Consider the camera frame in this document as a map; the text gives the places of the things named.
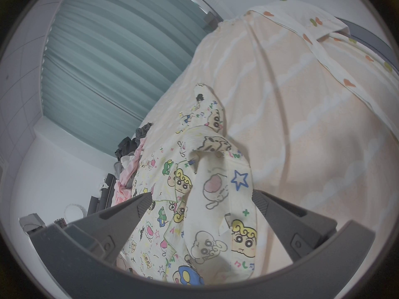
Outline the blue-green curtain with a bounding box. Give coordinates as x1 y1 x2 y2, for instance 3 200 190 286
41 0 225 159

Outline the pile of clothes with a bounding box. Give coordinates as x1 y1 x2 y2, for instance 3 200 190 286
114 122 153 180

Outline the white printed pyjama top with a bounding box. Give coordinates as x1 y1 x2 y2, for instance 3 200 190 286
117 83 265 287

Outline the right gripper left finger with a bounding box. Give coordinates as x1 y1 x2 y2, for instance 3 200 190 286
75 192 154 262

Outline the white printed pillow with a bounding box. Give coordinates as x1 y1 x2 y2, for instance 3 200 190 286
245 0 399 127

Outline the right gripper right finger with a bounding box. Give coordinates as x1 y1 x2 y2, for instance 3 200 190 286
251 190 338 265

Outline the bed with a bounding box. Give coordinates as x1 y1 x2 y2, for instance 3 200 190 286
117 0 399 279

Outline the pink printed T-shirt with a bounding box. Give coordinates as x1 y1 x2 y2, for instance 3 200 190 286
112 137 147 206

